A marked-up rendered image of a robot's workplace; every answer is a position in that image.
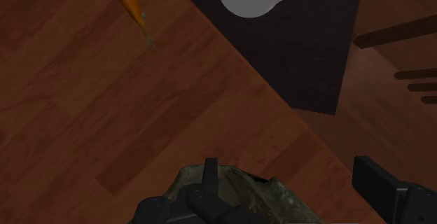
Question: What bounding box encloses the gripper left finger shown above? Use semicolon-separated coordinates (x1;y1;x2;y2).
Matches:
131;157;261;224

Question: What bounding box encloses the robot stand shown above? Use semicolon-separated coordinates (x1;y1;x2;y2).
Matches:
169;0;365;116

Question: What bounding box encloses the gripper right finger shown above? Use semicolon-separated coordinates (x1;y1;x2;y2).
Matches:
351;155;437;224

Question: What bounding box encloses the mottled olive green lump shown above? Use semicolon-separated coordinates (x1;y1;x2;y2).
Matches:
162;163;326;224

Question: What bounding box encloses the orange pointed pen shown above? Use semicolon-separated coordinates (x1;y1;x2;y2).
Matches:
110;0;156;49

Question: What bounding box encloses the brown wooden chair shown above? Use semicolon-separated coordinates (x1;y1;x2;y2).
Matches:
352;14;437;106

